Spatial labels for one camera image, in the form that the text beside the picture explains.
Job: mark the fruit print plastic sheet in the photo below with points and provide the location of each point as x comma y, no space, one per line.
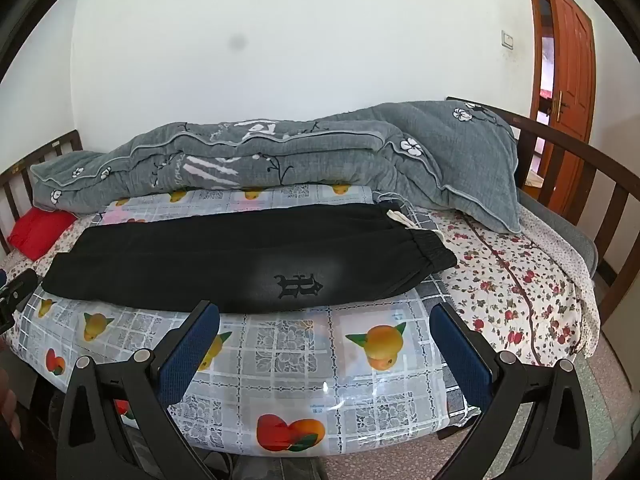
300,360

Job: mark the black and white garment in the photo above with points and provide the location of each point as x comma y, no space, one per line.
200,260

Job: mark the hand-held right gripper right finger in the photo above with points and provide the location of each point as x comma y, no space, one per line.
462,355

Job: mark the grey mattress pad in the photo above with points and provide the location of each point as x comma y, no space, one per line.
560,220

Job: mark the red pillow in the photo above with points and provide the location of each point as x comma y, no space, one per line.
40,232

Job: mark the floral bedsheet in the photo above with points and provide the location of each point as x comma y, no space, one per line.
500,270

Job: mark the grey floral quilt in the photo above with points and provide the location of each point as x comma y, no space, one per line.
310,160

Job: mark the person's left hand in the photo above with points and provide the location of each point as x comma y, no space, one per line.
7,405

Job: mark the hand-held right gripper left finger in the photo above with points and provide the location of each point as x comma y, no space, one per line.
187,355

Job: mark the white light switch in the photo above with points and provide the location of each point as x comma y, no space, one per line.
508,40

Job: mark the beige blanket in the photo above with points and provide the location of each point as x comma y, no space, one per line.
575,280

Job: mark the dark wooden bed frame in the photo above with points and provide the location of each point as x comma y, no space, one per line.
550,132

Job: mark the wooden door frame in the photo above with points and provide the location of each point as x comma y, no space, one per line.
535,35

